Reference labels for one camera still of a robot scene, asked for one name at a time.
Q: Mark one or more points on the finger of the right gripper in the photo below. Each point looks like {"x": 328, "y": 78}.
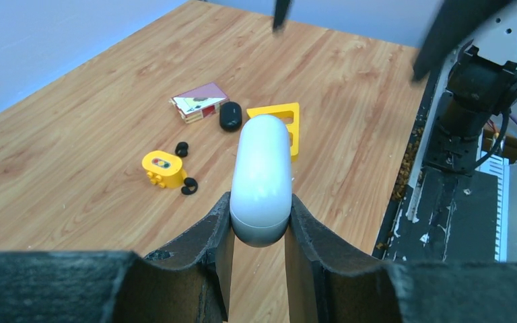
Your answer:
{"x": 455, "y": 20}
{"x": 281, "y": 13}

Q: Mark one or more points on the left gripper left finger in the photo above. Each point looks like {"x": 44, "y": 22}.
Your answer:
{"x": 186, "y": 280}

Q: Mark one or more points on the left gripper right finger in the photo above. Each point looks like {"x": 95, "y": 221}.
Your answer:
{"x": 329, "y": 280}

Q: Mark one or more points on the white earbud charging case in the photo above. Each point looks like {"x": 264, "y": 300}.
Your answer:
{"x": 261, "y": 194}

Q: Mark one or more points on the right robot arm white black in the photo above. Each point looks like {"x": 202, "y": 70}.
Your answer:
{"x": 482, "y": 82}

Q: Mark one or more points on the black earbud charging case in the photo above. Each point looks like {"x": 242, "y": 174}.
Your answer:
{"x": 230, "y": 116}

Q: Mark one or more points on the black earbud lower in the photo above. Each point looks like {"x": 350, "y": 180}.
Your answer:
{"x": 190, "y": 187}

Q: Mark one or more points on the black earbud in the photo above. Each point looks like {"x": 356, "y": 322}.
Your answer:
{"x": 181, "y": 149}
{"x": 190, "y": 187}

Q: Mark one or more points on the yellow traffic light block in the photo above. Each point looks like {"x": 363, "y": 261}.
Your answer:
{"x": 164, "y": 169}

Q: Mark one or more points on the pink picture card block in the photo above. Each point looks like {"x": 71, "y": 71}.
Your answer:
{"x": 199, "y": 102}

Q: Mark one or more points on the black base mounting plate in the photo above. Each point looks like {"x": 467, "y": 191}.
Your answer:
{"x": 436, "y": 215}

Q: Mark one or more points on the black earbud upper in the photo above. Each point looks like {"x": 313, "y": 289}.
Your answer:
{"x": 181, "y": 149}

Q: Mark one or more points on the yellow triangular toy frame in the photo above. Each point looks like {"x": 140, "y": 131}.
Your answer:
{"x": 289, "y": 113}

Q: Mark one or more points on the white slotted cable duct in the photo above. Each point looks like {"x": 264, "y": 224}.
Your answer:
{"x": 500, "y": 168}

